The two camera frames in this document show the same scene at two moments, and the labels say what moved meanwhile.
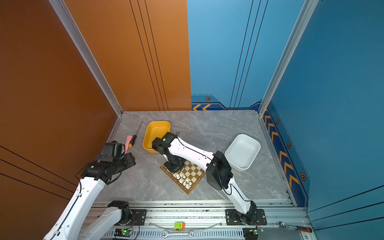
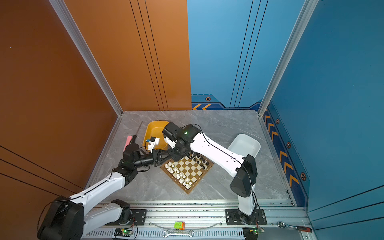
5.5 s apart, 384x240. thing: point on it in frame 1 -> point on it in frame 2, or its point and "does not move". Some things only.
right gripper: (173, 170) -> (175, 157)
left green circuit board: (125, 232) does not move
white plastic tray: (241, 151) does not move
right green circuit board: (251, 233) does not move
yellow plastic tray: (155, 129) does not move
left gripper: (130, 159) -> (160, 153)
